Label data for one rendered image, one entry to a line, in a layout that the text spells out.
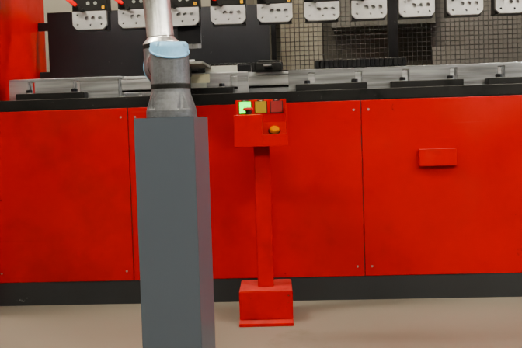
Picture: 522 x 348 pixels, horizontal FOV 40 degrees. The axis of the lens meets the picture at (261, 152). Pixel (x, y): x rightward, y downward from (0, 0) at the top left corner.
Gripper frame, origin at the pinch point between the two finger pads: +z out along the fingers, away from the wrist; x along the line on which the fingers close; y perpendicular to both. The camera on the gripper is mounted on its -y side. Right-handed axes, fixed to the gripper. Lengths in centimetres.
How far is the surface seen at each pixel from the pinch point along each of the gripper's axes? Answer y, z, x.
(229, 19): -52, -55, 48
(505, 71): 53, -66, 104
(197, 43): -66, -46, 52
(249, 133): -29, 5, 61
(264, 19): -37, -57, 52
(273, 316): -26, 52, 111
